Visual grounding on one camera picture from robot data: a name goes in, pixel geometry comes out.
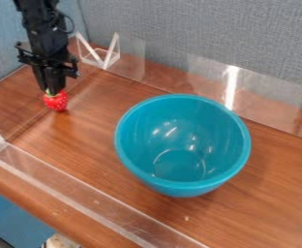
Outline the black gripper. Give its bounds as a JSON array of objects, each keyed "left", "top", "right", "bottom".
[{"left": 15, "top": 20, "right": 78, "bottom": 96}]

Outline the red toy strawberry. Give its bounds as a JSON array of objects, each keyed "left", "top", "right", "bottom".
[{"left": 43, "top": 90, "right": 67, "bottom": 111}]

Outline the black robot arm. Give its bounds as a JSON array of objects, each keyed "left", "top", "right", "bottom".
[{"left": 12, "top": 0, "right": 79, "bottom": 96}]

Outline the blue plastic bowl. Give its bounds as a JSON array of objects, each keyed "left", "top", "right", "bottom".
[{"left": 112, "top": 94, "right": 251, "bottom": 198}]

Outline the clear acrylic back barrier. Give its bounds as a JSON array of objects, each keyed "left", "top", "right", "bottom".
[{"left": 108, "top": 51, "right": 302, "bottom": 143}]

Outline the clear acrylic barrier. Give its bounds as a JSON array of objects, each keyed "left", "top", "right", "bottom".
[
  {"left": 108, "top": 51, "right": 302, "bottom": 143},
  {"left": 0, "top": 134, "right": 208, "bottom": 248}
]

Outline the clear acrylic front barrier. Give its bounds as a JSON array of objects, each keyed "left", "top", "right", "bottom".
[{"left": 0, "top": 134, "right": 208, "bottom": 248}]

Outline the clear acrylic corner bracket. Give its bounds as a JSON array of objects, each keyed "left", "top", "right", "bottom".
[{"left": 74, "top": 32, "right": 120, "bottom": 70}]

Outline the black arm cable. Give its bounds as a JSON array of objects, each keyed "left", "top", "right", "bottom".
[{"left": 54, "top": 6, "right": 75, "bottom": 35}]

